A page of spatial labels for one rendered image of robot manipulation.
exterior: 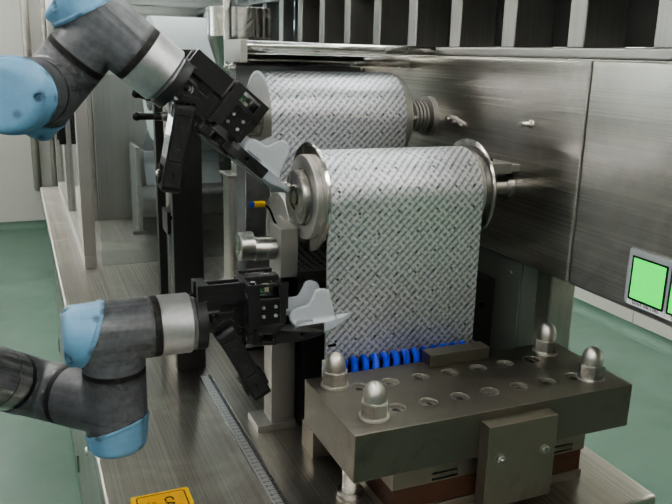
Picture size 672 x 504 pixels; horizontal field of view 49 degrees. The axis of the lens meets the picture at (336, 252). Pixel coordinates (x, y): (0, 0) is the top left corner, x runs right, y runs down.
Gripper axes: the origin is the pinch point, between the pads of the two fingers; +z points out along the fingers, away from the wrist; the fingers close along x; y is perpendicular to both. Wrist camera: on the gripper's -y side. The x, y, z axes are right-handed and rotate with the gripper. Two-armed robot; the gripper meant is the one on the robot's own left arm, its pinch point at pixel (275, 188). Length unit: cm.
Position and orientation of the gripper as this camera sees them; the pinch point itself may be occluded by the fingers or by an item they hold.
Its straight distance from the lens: 102.1
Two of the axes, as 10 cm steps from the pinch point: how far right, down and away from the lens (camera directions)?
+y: 6.1, -7.9, 0.5
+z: 6.9, 5.6, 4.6
